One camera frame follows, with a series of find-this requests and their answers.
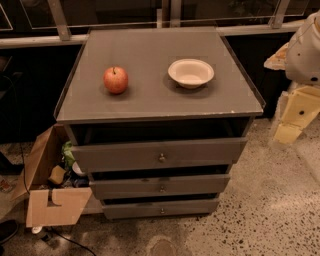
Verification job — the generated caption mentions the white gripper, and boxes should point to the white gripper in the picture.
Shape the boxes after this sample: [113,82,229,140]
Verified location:
[274,86,320,144]

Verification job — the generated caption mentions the grey bottom drawer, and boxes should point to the grey bottom drawer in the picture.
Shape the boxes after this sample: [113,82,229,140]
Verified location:
[102,195,218,220]

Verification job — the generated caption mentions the grey drawer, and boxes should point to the grey drawer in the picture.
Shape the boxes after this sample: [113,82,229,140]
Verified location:
[90,174,230,200]
[72,138,247,172]
[102,195,218,220]

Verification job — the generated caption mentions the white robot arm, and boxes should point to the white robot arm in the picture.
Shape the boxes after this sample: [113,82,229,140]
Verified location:
[264,10,320,144]

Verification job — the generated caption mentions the grey drawer cabinet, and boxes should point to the grey drawer cabinet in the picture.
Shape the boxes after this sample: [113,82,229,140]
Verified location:
[53,26,267,221]

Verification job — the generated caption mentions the grey top drawer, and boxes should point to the grey top drawer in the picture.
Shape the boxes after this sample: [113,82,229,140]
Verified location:
[72,138,247,172]

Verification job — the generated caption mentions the grey middle drawer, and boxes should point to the grey middle drawer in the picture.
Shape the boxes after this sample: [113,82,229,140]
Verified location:
[90,174,230,200]

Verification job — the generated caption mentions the metal railing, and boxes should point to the metal railing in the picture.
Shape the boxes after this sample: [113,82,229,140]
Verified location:
[0,0,320,50]

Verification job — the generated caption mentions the white bowl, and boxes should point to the white bowl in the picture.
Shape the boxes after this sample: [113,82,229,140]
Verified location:
[168,59,215,89]

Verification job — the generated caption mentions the red apple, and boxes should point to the red apple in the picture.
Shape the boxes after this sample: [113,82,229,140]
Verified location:
[103,66,128,94]

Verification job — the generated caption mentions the green plastic bag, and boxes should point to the green plastic bag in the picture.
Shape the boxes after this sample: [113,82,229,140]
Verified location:
[61,141,75,169]

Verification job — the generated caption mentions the yellow sponge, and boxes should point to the yellow sponge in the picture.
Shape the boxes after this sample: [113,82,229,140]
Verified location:
[48,165,66,185]

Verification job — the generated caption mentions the brown cardboard box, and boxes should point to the brown cardboard box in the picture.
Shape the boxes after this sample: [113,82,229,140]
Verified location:
[11,125,92,228]

